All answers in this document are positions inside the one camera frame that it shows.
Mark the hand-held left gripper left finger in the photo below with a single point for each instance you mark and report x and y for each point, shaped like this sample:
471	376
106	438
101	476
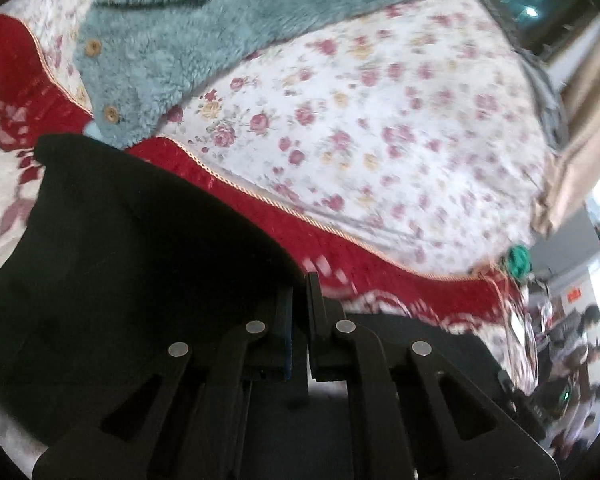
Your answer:
284	330

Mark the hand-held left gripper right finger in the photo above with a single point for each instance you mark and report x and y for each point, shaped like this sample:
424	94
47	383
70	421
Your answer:
320	320

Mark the black pants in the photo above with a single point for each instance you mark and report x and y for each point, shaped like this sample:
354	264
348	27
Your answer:
130	260

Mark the green round object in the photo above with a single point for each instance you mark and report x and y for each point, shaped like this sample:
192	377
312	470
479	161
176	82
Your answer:
520	260

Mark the white floral quilt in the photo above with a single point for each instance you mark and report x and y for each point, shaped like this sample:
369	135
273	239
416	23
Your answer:
380	135

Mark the beige curtain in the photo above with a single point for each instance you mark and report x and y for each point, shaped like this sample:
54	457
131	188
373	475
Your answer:
580	125

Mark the teal fleece jacket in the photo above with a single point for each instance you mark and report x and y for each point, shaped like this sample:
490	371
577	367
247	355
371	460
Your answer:
180	35

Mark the red and white leaf blanket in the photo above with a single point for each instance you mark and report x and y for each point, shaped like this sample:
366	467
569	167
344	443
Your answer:
30	100

